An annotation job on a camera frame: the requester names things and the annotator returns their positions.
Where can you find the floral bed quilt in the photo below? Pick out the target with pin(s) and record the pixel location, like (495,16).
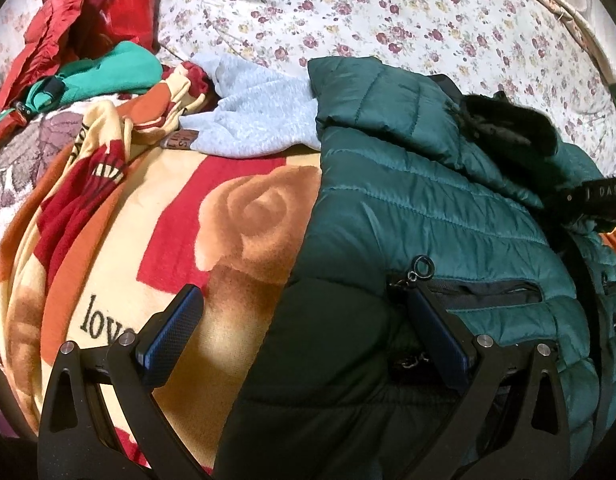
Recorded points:
(387,10)

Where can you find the dark green puffer jacket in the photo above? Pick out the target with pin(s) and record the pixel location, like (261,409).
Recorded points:
(412,200)

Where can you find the light grey sweater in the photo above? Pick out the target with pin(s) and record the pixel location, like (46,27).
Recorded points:
(258,110)

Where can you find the red plush cloth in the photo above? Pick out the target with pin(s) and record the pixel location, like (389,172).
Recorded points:
(123,5)

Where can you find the red satin jacket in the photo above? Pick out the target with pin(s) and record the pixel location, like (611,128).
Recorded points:
(43,35)

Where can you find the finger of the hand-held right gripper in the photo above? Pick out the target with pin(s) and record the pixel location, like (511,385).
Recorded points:
(600,197)

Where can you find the leaf print cloth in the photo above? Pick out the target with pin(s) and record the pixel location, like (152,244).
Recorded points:
(28,160)

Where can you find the orange red printed blanket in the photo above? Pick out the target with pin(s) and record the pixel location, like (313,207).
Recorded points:
(188,200)

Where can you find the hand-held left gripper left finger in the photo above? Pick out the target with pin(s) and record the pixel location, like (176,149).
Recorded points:
(170,332)

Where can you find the teal green garment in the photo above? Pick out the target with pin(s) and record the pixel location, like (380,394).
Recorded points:
(113,70)

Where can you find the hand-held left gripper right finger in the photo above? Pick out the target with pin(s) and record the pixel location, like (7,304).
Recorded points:
(437,330)

